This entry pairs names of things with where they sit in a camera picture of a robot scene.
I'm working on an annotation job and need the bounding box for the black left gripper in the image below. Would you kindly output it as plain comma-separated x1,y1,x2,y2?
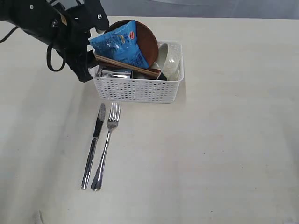
50,9,94,83

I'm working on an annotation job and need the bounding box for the silver table knife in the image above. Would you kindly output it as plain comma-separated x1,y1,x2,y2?
81,103,106,190

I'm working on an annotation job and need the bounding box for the silver fork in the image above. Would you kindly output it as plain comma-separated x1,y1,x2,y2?
91,102,121,191

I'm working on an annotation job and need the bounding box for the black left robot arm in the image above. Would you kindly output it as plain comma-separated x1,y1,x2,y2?
0,0,105,83

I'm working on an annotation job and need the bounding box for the blue snack bag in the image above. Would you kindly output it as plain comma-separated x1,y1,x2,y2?
89,20,149,69

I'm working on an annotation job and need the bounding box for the shiny metal tray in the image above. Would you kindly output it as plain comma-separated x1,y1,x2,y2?
101,69,133,79

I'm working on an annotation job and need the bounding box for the white perforated plastic basket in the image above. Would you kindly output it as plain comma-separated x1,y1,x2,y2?
93,41,184,103

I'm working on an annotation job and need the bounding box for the black box in basket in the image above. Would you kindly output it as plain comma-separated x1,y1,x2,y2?
132,71,167,81

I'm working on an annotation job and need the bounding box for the brown round plate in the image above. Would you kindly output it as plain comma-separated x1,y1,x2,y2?
105,20,158,70

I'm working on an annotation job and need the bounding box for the speckled white bowl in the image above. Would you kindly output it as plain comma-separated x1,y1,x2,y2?
151,43,180,81

